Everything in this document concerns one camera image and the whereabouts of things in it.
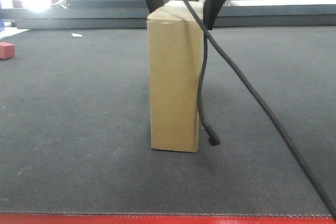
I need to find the tall brown cardboard box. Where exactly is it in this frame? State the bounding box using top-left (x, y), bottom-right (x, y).
top-left (147, 1), bottom-right (203, 153)

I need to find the black conveyor belt mat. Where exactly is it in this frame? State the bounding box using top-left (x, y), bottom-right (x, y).
top-left (1, 27), bottom-right (335, 217)

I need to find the white paper scrap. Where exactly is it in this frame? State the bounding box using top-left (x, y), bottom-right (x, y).
top-left (71, 33), bottom-right (82, 38)

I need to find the small red box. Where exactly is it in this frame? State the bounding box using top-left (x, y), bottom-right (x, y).
top-left (0, 41), bottom-right (15, 59)

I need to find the black cable with plug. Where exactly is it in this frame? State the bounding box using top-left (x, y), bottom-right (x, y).
top-left (196, 27), bottom-right (222, 147)

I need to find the long black braided cable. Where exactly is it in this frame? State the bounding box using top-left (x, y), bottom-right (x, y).
top-left (167, 0), bottom-right (336, 221)

